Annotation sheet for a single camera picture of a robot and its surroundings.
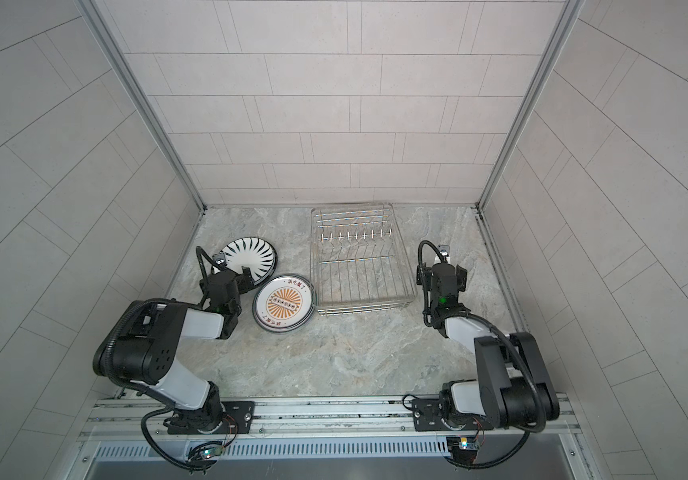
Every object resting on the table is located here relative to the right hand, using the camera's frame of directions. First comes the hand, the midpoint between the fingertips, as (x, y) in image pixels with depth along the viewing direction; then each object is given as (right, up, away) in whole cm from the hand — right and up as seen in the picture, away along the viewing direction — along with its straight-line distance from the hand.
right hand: (438, 262), depth 91 cm
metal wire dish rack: (-24, -1, +8) cm, 26 cm away
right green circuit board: (0, -41, -23) cm, 47 cm away
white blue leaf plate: (-60, +2, +8) cm, 60 cm away
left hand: (-64, -1, +2) cm, 64 cm away
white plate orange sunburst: (-47, -12, -3) cm, 48 cm away
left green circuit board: (-57, -39, -26) cm, 73 cm away
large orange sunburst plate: (-47, -12, -3) cm, 48 cm away
